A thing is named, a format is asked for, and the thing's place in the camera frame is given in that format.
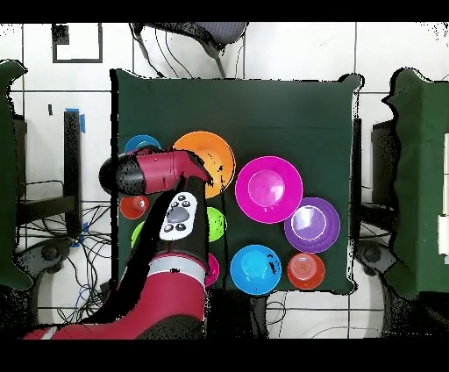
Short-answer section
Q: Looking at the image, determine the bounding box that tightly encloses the large orange bowl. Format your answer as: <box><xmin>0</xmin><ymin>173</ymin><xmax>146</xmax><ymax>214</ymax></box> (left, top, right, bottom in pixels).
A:
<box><xmin>172</xmin><ymin>131</ymin><xmax>236</xmax><ymax>200</ymax></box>

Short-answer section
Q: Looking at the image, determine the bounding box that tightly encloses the small green bowl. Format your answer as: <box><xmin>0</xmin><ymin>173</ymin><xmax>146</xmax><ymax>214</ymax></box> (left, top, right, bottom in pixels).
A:
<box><xmin>206</xmin><ymin>206</ymin><xmax>228</xmax><ymax>243</ymax></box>

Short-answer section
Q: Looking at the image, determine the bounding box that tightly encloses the large pink bowl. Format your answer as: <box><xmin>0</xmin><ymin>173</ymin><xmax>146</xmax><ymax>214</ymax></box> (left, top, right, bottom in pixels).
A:
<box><xmin>234</xmin><ymin>155</ymin><xmax>304</xmax><ymax>225</ymax></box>

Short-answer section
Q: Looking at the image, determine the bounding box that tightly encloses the dark green tablecloth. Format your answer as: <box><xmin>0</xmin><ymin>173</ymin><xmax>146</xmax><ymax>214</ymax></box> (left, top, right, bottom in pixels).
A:
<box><xmin>110</xmin><ymin>68</ymin><xmax>362</xmax><ymax>294</ymax></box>

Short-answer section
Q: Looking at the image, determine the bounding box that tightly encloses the small crimson bowl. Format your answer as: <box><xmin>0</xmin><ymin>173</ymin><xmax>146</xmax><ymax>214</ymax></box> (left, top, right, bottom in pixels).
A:
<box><xmin>204</xmin><ymin>252</ymin><xmax>221</xmax><ymax>288</ymax></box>

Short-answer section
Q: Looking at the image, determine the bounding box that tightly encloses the blue bowl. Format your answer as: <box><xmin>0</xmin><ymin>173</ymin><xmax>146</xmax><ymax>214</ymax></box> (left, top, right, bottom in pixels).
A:
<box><xmin>229</xmin><ymin>244</ymin><xmax>282</xmax><ymax>297</ymax></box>

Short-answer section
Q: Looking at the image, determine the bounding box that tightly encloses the blue cup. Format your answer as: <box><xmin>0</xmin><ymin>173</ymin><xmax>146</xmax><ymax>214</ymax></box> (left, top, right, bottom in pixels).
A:
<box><xmin>124</xmin><ymin>134</ymin><xmax>162</xmax><ymax>154</ymax></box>

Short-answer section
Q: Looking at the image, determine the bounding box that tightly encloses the purple bowl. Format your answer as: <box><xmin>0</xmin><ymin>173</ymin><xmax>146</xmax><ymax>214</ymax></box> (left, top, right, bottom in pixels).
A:
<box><xmin>283</xmin><ymin>197</ymin><xmax>341</xmax><ymax>254</ymax></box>

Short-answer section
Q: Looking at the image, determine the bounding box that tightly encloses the orange cup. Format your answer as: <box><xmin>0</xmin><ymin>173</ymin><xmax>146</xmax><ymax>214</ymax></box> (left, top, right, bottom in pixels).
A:
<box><xmin>287</xmin><ymin>252</ymin><xmax>326</xmax><ymax>291</ymax></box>
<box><xmin>118</xmin><ymin>194</ymin><xmax>150</xmax><ymax>221</ymax></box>

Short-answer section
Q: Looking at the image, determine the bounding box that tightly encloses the large green bowl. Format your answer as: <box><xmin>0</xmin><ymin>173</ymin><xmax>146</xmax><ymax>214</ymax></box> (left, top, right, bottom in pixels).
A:
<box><xmin>131</xmin><ymin>219</ymin><xmax>146</xmax><ymax>248</ymax></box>

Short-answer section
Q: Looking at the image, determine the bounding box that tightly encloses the grey office chair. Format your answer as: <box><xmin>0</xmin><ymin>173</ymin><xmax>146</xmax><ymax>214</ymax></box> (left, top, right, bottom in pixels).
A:
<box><xmin>131</xmin><ymin>22</ymin><xmax>250</xmax><ymax>78</ymax></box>

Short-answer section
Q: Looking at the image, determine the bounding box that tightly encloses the black chair base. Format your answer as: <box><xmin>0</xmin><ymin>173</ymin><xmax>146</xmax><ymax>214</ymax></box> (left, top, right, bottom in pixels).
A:
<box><xmin>353</xmin><ymin>240</ymin><xmax>397</xmax><ymax>278</ymax></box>
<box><xmin>15</xmin><ymin>237</ymin><xmax>75</xmax><ymax>275</ymax></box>

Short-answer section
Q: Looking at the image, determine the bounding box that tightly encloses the green cloth on side table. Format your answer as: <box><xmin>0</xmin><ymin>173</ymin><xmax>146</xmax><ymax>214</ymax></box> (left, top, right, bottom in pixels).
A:
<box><xmin>0</xmin><ymin>59</ymin><xmax>34</xmax><ymax>290</ymax></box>
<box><xmin>381</xmin><ymin>68</ymin><xmax>449</xmax><ymax>299</ymax></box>

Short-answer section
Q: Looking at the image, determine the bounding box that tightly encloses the black metal frame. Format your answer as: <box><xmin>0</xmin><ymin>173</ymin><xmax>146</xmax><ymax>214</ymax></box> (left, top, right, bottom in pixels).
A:
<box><xmin>15</xmin><ymin>110</ymin><xmax>83</xmax><ymax>240</ymax></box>
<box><xmin>350</xmin><ymin>117</ymin><xmax>399</xmax><ymax>233</ymax></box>

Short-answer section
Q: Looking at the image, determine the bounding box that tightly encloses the tangle of cables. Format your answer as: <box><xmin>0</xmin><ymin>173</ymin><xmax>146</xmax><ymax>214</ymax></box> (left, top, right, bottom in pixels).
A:
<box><xmin>17</xmin><ymin>204</ymin><xmax>118</xmax><ymax>327</ymax></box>

